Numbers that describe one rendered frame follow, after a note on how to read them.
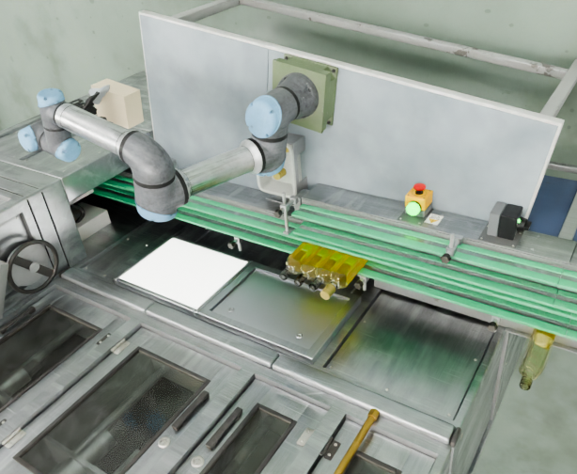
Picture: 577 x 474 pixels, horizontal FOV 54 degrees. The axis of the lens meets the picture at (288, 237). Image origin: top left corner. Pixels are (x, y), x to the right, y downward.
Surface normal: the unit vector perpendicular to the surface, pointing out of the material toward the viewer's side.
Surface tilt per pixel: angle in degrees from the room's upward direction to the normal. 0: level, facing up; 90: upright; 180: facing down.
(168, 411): 90
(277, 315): 90
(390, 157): 0
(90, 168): 90
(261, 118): 7
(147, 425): 90
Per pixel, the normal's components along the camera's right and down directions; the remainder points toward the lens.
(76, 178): 0.84, 0.24
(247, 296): -0.07, -0.83
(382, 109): -0.54, 0.50
